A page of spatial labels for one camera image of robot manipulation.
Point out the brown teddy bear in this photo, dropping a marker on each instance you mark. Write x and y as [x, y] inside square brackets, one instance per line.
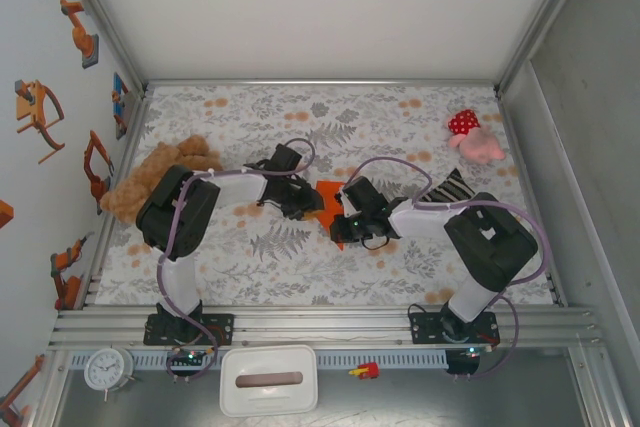
[130, 192]

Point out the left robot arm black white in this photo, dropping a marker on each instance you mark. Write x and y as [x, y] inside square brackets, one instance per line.
[175, 212]

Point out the blue conveyor wall sticker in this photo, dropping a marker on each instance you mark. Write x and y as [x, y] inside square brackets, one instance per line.
[120, 97]

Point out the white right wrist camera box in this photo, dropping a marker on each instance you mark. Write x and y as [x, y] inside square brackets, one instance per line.
[348, 202]

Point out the orange block wall sticker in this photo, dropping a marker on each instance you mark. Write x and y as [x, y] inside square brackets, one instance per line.
[4, 214]

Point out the small red yellow toy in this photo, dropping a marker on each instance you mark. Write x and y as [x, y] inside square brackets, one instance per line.
[367, 372]

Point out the small controller board with LEDs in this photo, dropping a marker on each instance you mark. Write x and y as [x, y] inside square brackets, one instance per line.
[190, 357]
[475, 352]

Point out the floral printed table mat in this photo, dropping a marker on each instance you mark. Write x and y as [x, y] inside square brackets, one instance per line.
[320, 112]

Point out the orange clamp wall sticker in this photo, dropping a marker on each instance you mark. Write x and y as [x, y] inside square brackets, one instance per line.
[27, 109]

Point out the aluminium enclosure frame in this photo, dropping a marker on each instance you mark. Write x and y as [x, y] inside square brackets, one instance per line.
[320, 324]

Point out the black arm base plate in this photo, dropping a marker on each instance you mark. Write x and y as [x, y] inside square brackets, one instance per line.
[222, 327]
[422, 329]

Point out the white alarm clock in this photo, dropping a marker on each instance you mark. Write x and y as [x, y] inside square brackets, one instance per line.
[102, 369]

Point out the orange paper sheet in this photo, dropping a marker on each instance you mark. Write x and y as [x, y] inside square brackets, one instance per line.
[331, 197]

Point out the white tissue box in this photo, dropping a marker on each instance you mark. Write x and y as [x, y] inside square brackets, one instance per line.
[270, 399]

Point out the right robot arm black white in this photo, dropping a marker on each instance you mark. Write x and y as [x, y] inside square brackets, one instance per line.
[490, 247]

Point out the black white striped sock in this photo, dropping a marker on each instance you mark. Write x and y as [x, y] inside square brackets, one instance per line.
[450, 189]

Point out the pink plush toy, dotted cap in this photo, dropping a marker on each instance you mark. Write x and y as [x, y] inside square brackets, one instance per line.
[477, 144]

